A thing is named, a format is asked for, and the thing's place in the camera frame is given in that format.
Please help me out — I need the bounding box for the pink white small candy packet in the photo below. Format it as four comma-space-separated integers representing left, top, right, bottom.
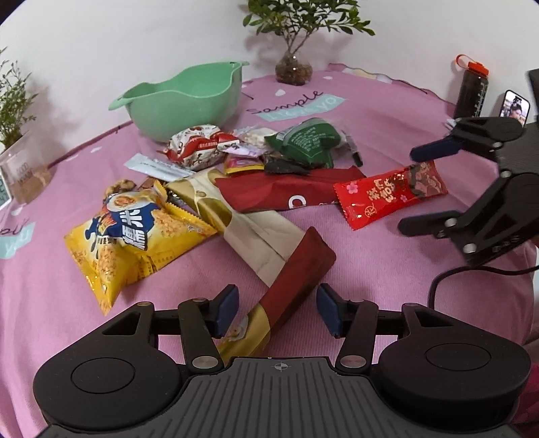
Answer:
217, 140, 270, 158

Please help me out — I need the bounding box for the red white candy bag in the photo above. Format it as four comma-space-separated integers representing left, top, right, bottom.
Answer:
163, 124, 240, 171

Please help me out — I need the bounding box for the small white digital clock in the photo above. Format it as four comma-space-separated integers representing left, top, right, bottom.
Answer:
0, 170, 13, 210

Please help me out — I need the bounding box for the clear nougat packet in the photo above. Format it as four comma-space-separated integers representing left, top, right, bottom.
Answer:
233, 126, 277, 148

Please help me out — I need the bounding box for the orange yellow small packet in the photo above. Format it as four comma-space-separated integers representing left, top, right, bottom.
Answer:
223, 154, 264, 175

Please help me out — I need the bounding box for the brown cookie snack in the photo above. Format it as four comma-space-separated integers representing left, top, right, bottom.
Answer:
103, 178, 154, 199

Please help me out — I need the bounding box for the dark red snack bag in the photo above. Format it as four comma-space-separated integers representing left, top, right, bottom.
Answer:
216, 166, 365, 213

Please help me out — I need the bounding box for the long gold red snack pack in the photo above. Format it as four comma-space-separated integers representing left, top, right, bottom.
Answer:
166, 168, 336, 362

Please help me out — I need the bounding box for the white sachet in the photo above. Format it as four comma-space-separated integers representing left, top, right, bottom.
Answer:
124, 153, 195, 183

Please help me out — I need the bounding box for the pink printed tablecloth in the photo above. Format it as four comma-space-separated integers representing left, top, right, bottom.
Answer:
0, 62, 539, 438

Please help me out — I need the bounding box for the thin plant in clear cup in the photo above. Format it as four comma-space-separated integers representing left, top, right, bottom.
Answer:
1, 57, 52, 205

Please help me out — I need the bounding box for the dark bottle with orange cap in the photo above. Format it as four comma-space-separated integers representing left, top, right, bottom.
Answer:
453, 54, 490, 119

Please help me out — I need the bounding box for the smartphone with lit screen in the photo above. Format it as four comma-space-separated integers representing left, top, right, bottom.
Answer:
499, 89, 531, 126

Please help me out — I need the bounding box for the black triangular snack packet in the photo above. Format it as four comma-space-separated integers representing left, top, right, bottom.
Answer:
262, 153, 310, 175

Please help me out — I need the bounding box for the green plastic bowl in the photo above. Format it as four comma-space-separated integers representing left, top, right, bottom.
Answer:
109, 61, 249, 142

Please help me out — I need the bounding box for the leafy plant in glass vase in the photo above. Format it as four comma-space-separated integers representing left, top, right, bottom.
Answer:
242, 0, 376, 86

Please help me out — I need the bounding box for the red floral snack packet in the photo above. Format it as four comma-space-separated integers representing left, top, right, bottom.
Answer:
334, 161, 448, 231

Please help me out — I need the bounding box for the green snack bag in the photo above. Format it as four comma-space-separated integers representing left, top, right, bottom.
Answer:
265, 118, 345, 169

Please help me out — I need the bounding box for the yellow blue chips bag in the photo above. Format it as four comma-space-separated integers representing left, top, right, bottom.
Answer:
64, 181, 217, 315

